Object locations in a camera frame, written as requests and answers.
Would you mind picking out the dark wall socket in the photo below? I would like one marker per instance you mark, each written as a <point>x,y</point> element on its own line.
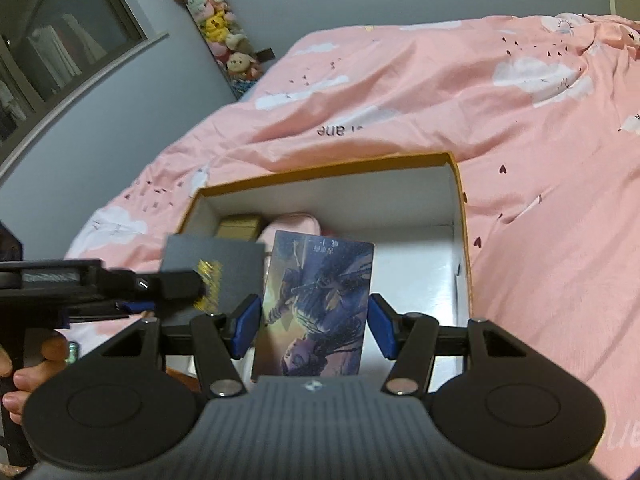
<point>265,54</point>

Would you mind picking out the yellow cardboard box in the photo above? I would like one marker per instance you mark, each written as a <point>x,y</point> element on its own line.
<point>415,240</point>

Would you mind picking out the person's left hand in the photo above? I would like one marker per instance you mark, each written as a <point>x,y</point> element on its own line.
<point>30,379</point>

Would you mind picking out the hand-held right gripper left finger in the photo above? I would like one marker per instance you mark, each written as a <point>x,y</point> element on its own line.
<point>245,327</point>

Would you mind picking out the tan small box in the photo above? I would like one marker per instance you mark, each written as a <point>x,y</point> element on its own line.
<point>240,227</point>

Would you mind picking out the dark picture card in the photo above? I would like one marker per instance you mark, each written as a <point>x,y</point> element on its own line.
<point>320,310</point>

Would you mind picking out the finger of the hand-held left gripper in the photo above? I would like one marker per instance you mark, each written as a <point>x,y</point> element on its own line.
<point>132,306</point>
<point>165,285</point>

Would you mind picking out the pink printed duvet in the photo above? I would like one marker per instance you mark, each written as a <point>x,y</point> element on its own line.
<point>450,110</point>

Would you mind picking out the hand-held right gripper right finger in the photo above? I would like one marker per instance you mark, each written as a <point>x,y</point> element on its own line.
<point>382,327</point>

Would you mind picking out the pink wallet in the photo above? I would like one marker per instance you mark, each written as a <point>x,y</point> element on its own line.
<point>292,222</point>

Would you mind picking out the glass-door bookcase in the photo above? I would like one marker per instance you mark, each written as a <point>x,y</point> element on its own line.
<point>60,50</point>

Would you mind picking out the dark grey small box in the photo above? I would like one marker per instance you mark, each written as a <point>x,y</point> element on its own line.
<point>225,255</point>

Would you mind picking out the column of plush toys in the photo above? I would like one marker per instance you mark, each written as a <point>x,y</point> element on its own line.
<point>222,30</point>

